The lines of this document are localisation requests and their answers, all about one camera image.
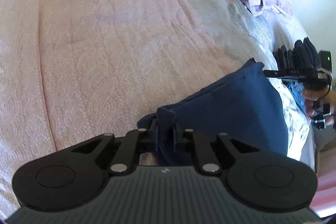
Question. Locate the light blue fringed cloth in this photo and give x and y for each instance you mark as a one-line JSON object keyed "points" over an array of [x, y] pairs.
{"points": [[295, 94]]}

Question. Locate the person's right forearm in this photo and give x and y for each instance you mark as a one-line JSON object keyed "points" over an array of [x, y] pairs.
{"points": [[332, 94]]}

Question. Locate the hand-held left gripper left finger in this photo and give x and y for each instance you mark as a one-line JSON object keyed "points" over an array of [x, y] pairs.
{"points": [[156, 138]]}

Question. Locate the dark ribbed garment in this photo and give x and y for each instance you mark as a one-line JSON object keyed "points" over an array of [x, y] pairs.
{"points": [[302, 56]]}

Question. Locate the blue sweatshirt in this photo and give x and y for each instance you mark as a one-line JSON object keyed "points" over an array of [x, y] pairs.
{"points": [[231, 113]]}

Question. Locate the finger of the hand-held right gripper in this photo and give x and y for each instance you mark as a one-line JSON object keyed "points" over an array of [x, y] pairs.
{"points": [[273, 73]]}

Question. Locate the pink grey woven bed blanket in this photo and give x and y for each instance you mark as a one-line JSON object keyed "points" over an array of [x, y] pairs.
{"points": [[105, 43]]}

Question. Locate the pink curtain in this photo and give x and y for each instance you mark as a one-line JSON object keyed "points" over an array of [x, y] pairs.
{"points": [[326, 187]]}

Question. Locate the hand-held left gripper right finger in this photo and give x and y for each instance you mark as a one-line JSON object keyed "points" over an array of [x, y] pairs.
{"points": [[173, 138]]}

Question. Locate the person's right hand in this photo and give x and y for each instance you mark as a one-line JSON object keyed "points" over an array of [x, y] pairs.
{"points": [[309, 95]]}

